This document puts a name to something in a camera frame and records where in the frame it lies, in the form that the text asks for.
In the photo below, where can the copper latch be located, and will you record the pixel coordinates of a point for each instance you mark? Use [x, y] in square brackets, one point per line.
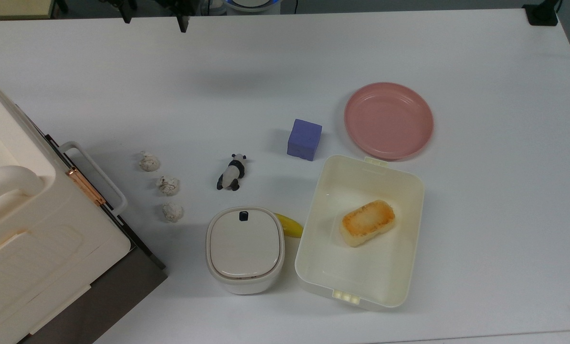
[85, 187]

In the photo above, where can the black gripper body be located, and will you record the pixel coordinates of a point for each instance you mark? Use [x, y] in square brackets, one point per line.
[182, 5]

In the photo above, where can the pink plate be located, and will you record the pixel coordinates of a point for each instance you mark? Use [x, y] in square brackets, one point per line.
[388, 120]

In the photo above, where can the crumpled white paper ball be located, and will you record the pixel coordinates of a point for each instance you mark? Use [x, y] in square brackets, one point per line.
[149, 162]
[173, 212]
[168, 186]

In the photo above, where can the toasted bread piece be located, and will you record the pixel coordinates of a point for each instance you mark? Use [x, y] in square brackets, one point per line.
[367, 223]

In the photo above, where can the yellow banana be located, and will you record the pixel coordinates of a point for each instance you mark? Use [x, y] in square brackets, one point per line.
[290, 225]

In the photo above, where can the beige desk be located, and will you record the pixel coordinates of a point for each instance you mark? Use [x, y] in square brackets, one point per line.
[13, 8]

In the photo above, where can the small white lidded trash can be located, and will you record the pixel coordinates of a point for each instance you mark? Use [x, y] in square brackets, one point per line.
[245, 248]

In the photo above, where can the white and blue round device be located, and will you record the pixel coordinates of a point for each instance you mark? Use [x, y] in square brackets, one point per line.
[251, 5]

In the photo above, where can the cream plastic bin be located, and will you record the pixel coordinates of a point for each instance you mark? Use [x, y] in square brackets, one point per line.
[323, 267]

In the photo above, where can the dark brown wooden drawer unit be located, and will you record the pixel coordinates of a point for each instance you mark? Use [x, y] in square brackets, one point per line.
[118, 296]

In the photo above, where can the black table clamp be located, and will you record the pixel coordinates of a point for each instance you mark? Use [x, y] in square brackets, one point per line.
[542, 14]

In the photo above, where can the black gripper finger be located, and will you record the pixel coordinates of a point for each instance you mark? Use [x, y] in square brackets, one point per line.
[126, 17]
[184, 24]

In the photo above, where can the purple cube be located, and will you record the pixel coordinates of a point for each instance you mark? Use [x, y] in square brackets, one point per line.
[304, 139]

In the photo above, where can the panda toy figure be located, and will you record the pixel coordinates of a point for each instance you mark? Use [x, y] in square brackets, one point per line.
[231, 174]

